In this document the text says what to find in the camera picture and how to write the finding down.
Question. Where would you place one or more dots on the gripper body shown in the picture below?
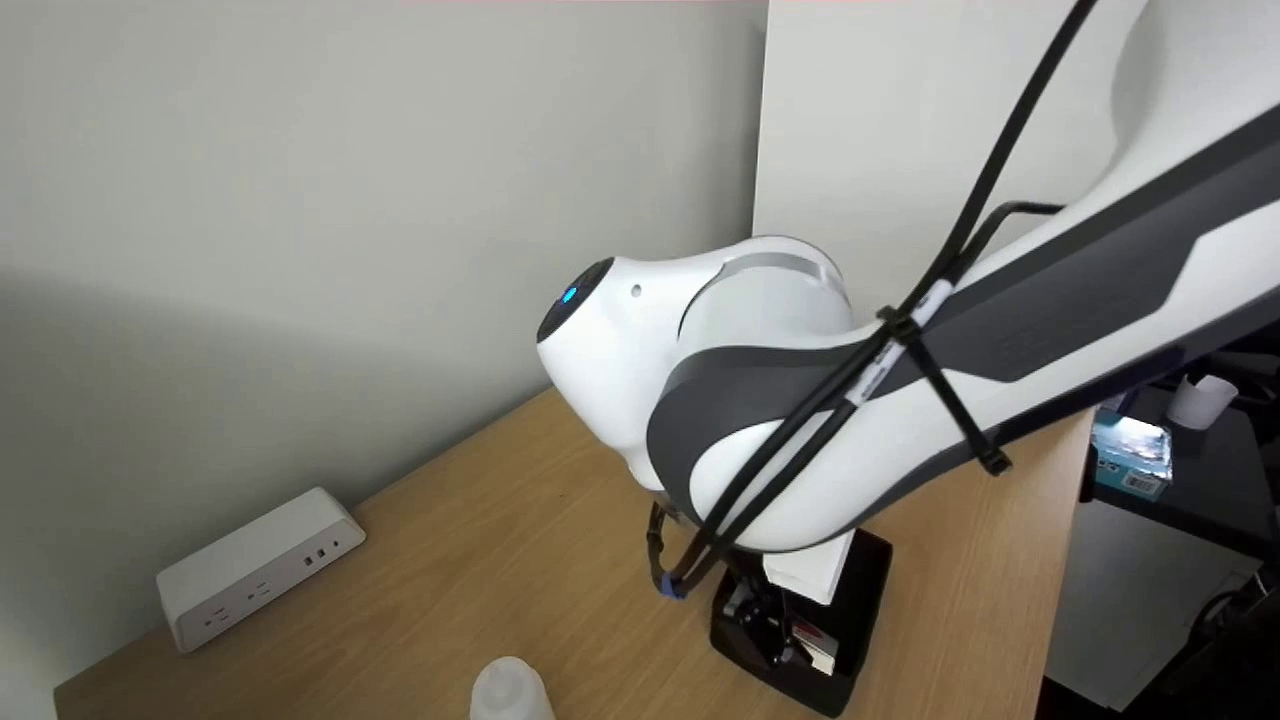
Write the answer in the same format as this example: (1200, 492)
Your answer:
(750, 615)

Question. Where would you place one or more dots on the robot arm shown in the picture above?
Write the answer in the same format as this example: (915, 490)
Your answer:
(1000, 300)

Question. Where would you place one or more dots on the white book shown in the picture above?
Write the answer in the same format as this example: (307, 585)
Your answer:
(812, 575)

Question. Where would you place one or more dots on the black box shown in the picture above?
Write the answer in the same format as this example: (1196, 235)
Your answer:
(860, 620)

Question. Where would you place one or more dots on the blue cardboard box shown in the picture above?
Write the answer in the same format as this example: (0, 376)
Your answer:
(1132, 455)

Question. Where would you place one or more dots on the white plastic bottle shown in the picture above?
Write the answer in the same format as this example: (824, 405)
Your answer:
(510, 695)

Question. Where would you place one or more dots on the white paper cup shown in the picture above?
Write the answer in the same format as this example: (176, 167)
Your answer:
(1203, 400)

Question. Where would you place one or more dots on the white power strip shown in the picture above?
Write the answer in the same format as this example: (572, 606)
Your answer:
(250, 560)

